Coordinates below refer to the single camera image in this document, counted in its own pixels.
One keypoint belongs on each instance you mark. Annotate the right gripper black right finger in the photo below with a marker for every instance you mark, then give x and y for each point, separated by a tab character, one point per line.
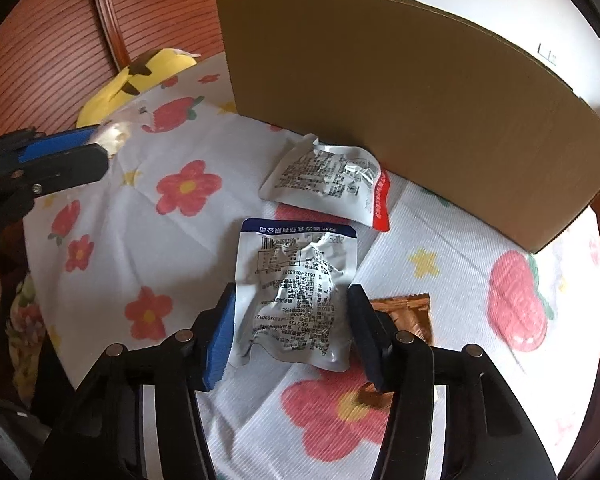
373	336

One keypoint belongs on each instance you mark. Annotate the white wall switch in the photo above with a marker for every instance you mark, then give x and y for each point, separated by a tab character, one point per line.
547	54

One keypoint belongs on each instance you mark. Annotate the brown wooden wardrobe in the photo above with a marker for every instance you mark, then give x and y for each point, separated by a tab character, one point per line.
55	54

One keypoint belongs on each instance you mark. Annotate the yellow plush toy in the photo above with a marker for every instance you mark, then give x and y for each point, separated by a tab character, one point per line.
153	68

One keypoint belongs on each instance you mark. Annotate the small cream candy packet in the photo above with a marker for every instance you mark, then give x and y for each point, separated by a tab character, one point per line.
118	129

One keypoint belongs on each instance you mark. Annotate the white red-label snack pouch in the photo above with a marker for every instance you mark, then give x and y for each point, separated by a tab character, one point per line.
342	181

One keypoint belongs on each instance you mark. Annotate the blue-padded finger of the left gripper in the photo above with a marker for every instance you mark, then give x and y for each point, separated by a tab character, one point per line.
56	143

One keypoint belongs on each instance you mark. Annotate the floral strawberry bed sheet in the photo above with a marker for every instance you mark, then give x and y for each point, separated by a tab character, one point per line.
136	256

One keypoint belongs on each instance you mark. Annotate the white blue-top snack pouch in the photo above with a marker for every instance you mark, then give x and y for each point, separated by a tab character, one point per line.
291	282

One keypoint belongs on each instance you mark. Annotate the brown gold snack packet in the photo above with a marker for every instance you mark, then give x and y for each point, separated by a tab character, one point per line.
411	313

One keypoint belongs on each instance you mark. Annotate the brown cardboard box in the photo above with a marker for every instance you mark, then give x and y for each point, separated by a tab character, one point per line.
438	100

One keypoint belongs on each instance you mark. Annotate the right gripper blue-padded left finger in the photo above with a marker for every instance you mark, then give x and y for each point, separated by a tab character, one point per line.
213	337

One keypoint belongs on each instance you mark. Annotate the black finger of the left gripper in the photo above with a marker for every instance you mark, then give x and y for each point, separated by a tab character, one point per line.
56	172

